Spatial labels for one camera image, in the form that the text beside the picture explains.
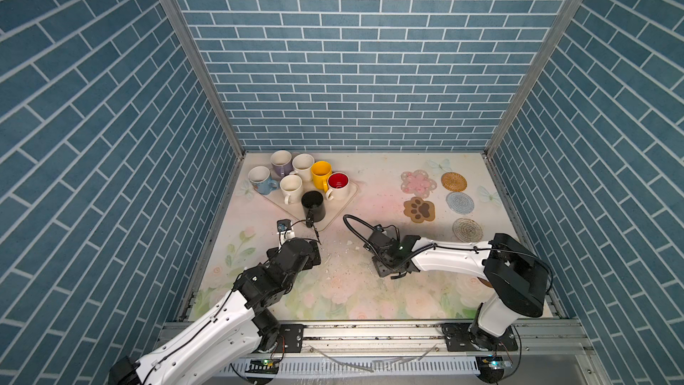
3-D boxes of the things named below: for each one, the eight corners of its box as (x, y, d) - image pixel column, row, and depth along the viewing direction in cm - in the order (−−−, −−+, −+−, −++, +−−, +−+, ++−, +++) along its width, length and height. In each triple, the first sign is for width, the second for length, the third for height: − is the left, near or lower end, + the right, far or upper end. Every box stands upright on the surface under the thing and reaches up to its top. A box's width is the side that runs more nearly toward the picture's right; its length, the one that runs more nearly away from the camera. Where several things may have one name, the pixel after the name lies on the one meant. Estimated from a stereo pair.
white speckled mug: (293, 186, 110) (289, 172, 103) (297, 167, 117) (293, 153, 110) (313, 186, 110) (311, 173, 103) (316, 167, 117) (313, 153, 110)
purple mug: (285, 183, 110) (282, 172, 104) (270, 166, 116) (266, 155, 110) (302, 173, 113) (299, 162, 108) (286, 157, 119) (283, 146, 114)
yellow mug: (310, 196, 105) (308, 185, 99) (314, 172, 113) (312, 160, 108) (329, 196, 105) (328, 185, 99) (331, 172, 113) (330, 160, 108)
